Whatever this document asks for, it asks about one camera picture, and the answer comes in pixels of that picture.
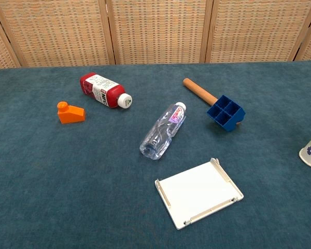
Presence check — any blue orange toy block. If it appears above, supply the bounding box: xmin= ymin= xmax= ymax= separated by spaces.
xmin=206 ymin=94 xmax=246 ymax=132

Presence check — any orange plastic block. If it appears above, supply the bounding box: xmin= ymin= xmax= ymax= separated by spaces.
xmin=56 ymin=101 xmax=86 ymax=125

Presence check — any clear plastic water bottle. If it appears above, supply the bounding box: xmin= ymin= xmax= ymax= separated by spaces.
xmin=139 ymin=102 xmax=187 ymax=159

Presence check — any wooden rod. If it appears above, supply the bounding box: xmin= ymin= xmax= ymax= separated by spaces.
xmin=182 ymin=78 xmax=243 ymax=126

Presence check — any red juice bottle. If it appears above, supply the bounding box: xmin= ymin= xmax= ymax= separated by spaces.
xmin=79 ymin=72 xmax=133 ymax=109

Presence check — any white plastic tray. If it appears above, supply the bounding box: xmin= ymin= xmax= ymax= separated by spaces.
xmin=154 ymin=157 xmax=244 ymax=230

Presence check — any woven bamboo folding screen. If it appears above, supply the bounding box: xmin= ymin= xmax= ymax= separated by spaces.
xmin=0 ymin=0 xmax=311 ymax=70

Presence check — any blue table cloth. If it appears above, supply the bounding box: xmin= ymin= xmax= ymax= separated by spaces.
xmin=0 ymin=60 xmax=311 ymax=249

